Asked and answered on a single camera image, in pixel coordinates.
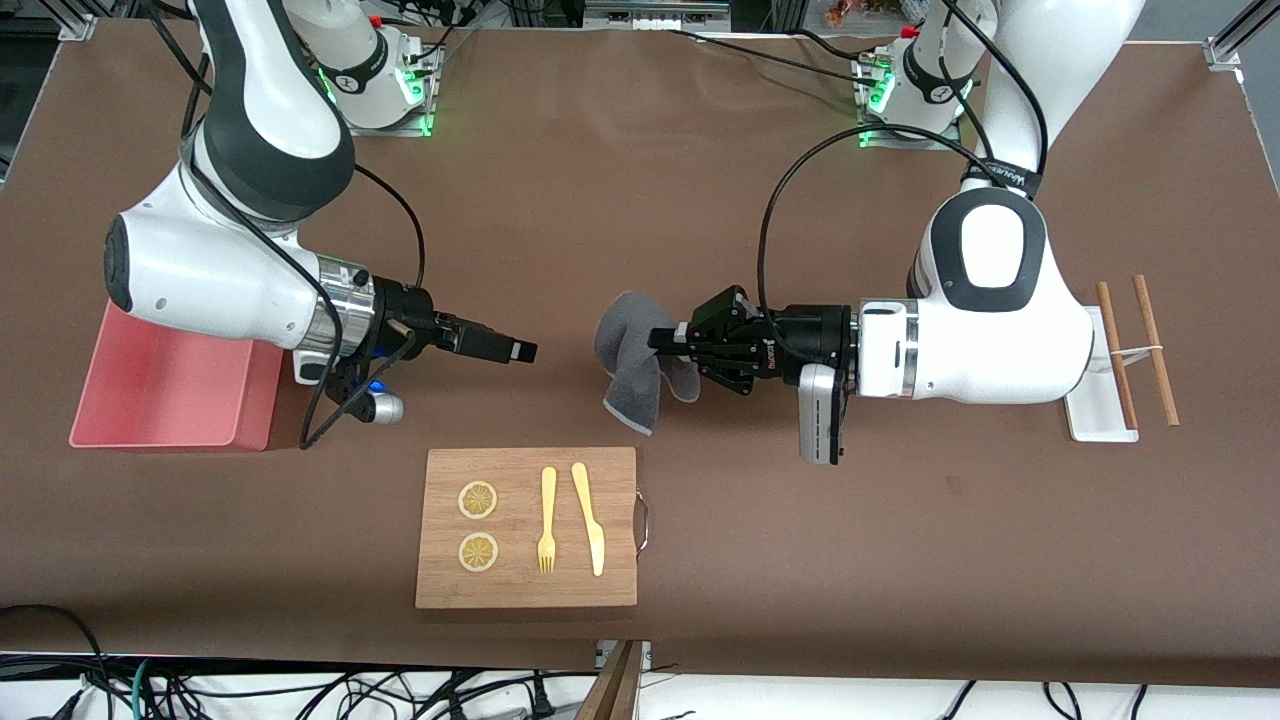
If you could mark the aluminium frame enclosure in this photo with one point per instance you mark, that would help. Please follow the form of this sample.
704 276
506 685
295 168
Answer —
75 20

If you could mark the wooden beam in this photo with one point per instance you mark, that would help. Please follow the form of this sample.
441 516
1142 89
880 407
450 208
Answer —
615 695

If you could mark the white rectangular tray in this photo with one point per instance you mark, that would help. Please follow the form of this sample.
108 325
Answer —
1095 420

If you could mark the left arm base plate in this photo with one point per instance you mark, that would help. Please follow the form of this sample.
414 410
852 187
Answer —
915 144

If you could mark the yellow plastic fork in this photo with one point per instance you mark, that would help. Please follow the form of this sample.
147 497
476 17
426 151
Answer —
547 510

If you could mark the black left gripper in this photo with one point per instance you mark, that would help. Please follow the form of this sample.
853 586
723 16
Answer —
808 342

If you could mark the grey metal box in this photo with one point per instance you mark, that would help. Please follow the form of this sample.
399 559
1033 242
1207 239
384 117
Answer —
650 15

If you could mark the pink plastic bin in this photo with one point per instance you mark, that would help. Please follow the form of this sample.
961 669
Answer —
170 400

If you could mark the wooden cutting board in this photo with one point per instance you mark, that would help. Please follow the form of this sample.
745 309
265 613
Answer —
520 590

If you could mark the thin white band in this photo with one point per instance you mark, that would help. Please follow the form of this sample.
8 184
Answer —
1140 350

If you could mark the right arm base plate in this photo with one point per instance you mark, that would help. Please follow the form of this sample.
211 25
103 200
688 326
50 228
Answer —
425 90

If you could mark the yellow lemon slice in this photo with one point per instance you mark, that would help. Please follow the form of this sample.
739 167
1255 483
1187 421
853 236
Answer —
478 500
478 553

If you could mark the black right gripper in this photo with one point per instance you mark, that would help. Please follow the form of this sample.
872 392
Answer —
403 309

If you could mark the grey and pink cloth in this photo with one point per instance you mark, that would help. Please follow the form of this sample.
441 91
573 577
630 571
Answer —
625 340

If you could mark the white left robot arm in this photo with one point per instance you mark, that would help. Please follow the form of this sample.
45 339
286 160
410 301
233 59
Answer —
980 320

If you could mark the yellow plastic knife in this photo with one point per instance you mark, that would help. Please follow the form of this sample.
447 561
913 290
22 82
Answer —
590 520

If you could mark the black power plug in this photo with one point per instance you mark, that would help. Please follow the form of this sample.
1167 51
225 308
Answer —
542 700

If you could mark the aluminium frame profile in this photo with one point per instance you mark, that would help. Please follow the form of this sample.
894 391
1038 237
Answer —
1235 40

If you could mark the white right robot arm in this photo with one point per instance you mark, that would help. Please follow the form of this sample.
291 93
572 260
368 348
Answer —
220 270

